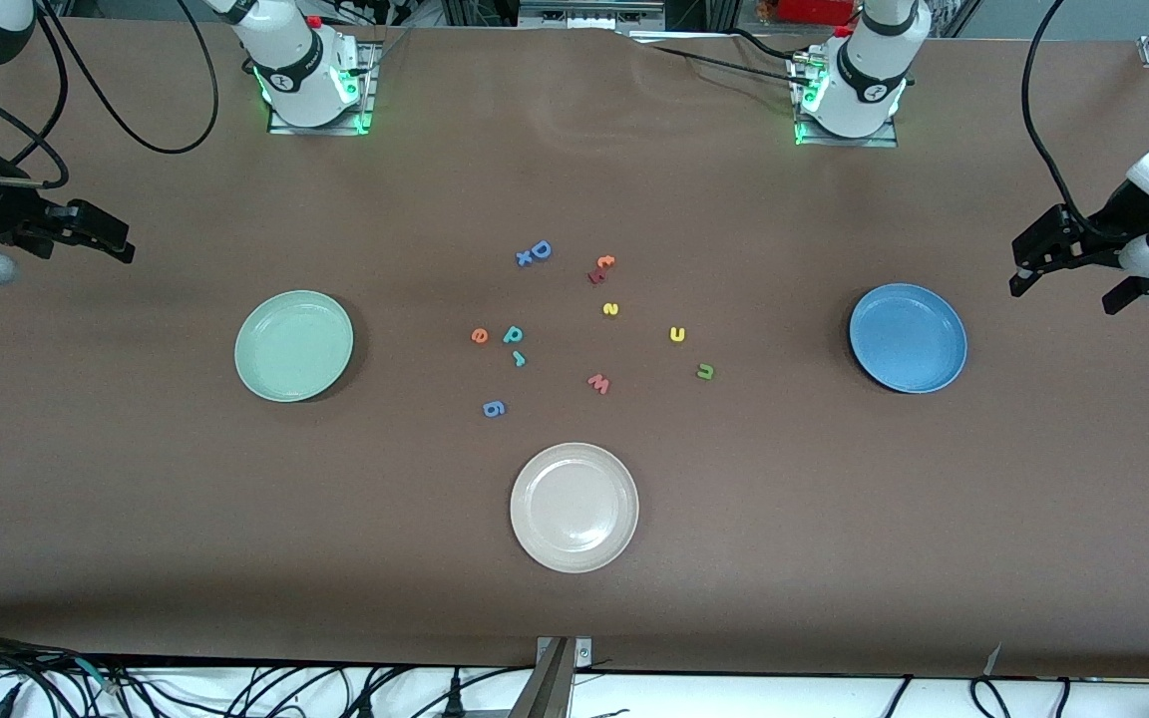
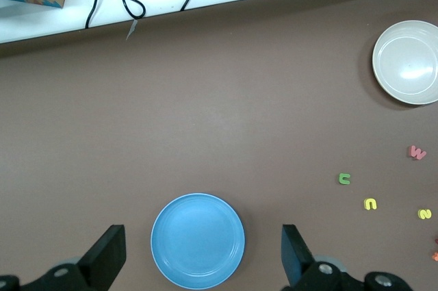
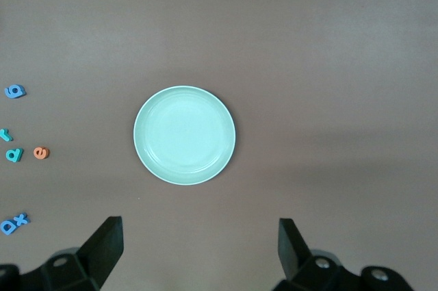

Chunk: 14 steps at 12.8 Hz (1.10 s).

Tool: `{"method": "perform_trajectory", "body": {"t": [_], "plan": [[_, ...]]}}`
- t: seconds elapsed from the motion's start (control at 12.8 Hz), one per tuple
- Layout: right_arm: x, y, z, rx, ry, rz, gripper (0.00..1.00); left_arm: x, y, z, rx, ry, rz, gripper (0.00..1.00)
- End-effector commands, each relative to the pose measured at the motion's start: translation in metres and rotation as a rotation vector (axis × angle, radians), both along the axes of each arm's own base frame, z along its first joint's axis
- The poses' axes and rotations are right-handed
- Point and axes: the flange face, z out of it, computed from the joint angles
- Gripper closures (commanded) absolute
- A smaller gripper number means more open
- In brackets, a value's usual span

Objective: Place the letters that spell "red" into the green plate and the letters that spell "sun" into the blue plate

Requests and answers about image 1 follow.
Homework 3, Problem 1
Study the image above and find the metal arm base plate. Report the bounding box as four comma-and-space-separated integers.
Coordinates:
267, 40, 381, 137
792, 48, 901, 149

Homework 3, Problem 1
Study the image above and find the mint green plate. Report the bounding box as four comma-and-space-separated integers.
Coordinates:
234, 290, 355, 403

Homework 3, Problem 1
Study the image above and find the brown table mat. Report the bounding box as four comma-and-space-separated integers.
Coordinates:
0, 18, 1149, 681

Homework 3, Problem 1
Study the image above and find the black camera cable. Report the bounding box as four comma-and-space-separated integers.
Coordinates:
1021, 0, 1099, 235
0, 0, 221, 190

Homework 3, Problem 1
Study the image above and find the metal clamp bracket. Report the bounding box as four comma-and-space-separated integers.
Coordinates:
536, 636, 593, 669

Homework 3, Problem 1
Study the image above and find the grey metal beam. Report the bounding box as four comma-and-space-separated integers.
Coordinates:
507, 638, 575, 718

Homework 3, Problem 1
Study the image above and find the blue plate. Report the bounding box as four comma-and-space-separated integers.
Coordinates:
849, 283, 968, 395

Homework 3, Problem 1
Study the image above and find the looped black floor cable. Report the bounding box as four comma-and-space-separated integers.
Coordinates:
969, 676, 1012, 718

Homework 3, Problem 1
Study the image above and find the thin black power cable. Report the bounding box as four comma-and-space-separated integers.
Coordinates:
646, 44, 820, 91
727, 28, 813, 61

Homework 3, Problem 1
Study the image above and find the red box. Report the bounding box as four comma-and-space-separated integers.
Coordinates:
777, 0, 857, 26

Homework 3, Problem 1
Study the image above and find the beige plate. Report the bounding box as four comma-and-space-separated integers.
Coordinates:
510, 443, 640, 574

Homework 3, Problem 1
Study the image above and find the aluminium frame rack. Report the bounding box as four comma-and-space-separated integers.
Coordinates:
440, 0, 735, 31

